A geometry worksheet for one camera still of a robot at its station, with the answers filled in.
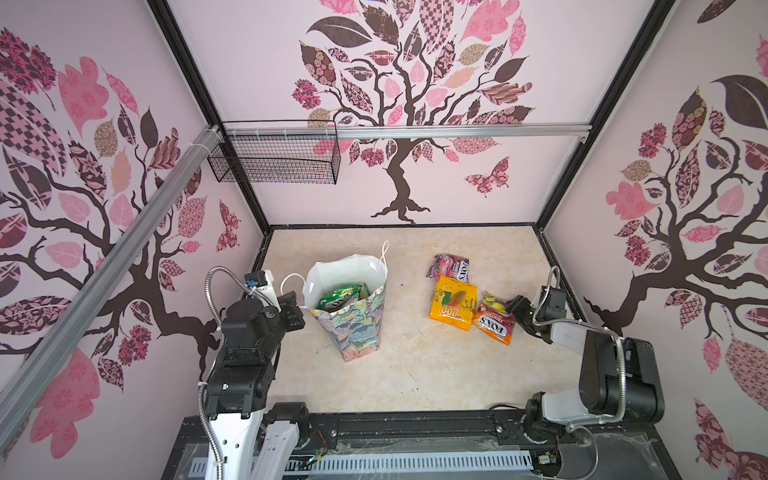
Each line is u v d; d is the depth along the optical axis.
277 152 0.95
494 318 0.90
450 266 1.03
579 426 0.70
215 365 0.47
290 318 0.59
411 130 0.94
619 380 0.41
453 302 0.92
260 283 0.55
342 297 0.81
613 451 0.72
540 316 0.73
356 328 0.77
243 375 0.44
